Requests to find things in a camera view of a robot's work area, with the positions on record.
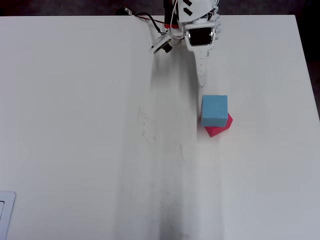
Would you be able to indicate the silver laptop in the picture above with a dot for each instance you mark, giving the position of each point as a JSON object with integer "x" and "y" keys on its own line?
{"x": 8, "y": 205}

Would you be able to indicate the blue foam cube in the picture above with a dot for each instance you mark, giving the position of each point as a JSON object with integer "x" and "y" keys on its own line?
{"x": 215, "y": 107}

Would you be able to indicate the small controller circuit board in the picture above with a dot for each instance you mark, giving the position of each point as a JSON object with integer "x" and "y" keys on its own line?
{"x": 122, "y": 11}

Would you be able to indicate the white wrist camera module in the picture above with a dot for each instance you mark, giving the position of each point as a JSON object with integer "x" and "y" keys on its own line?
{"x": 160, "y": 46}

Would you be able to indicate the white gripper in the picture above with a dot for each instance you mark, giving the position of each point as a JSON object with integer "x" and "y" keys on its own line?
{"x": 200, "y": 37}

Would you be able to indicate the red foam cube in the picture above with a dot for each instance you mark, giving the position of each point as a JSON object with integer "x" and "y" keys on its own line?
{"x": 215, "y": 131}

